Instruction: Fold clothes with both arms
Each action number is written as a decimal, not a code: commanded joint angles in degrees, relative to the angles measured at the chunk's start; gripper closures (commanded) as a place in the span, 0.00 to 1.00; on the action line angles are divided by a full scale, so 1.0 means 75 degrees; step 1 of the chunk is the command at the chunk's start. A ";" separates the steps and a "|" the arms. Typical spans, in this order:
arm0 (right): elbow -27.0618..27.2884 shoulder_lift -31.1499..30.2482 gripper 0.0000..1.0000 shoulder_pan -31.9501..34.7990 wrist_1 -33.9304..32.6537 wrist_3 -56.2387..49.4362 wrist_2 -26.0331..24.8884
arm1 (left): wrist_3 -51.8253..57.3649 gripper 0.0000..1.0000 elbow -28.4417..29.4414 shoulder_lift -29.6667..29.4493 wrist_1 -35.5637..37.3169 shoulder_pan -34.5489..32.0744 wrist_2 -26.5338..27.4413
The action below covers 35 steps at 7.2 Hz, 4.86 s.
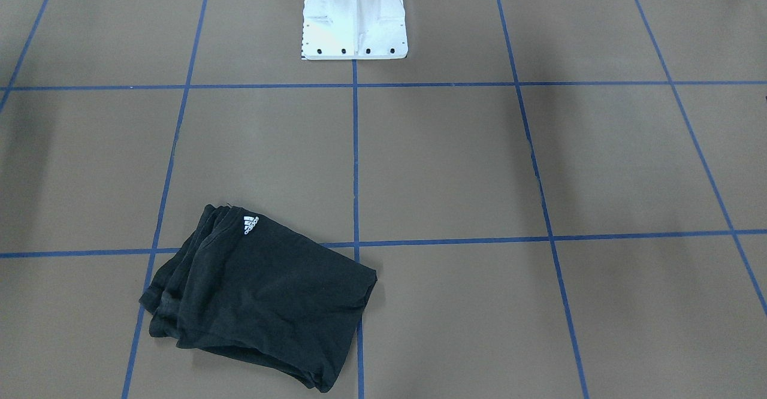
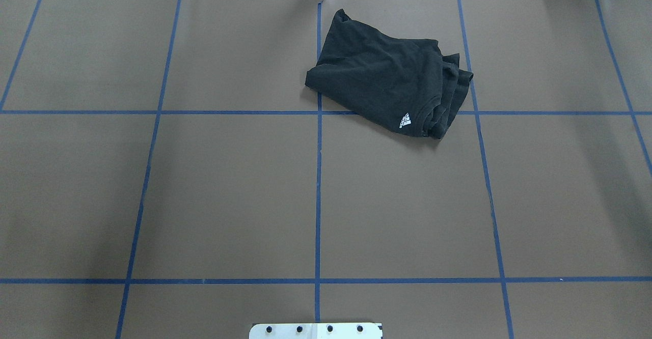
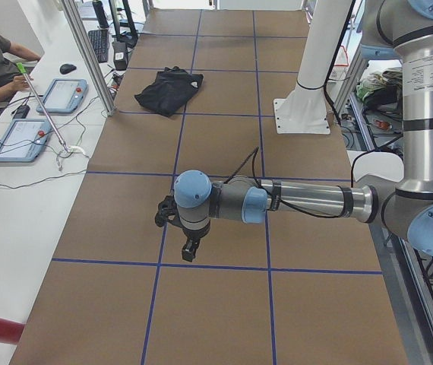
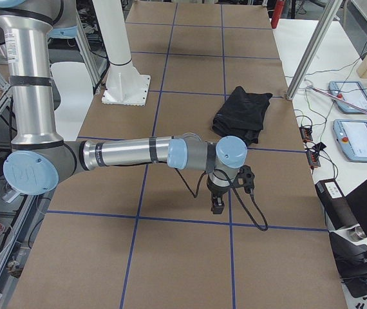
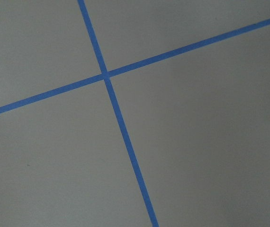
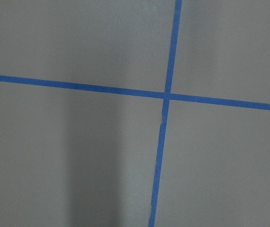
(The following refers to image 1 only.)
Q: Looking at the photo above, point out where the black t-shirt with logo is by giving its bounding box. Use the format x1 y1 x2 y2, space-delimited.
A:
139 205 378 393

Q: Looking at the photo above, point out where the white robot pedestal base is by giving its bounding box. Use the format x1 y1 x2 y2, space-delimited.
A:
301 0 409 61

